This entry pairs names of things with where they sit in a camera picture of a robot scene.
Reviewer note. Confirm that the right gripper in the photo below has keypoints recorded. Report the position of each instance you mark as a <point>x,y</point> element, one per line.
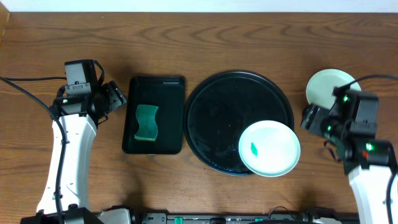
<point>316,118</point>

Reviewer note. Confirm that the round black tray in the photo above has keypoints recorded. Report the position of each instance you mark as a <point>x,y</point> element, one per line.
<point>221,107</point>

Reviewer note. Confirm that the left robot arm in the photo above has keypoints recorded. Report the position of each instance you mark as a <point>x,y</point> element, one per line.
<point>77,110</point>

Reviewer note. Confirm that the mint green plate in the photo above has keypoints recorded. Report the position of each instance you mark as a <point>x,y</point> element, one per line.
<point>319,90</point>
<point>269,148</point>

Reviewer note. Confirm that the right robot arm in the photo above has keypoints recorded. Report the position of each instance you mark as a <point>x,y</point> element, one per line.
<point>369,163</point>

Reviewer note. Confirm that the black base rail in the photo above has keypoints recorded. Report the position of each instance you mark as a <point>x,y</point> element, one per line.
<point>276,215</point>

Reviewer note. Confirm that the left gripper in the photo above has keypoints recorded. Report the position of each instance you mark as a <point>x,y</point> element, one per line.
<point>115,94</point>

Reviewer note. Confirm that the black rectangular tray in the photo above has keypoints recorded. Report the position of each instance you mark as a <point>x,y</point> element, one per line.
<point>168,93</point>

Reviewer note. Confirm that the green sponge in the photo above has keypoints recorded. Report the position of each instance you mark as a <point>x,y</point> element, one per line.
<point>148,128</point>

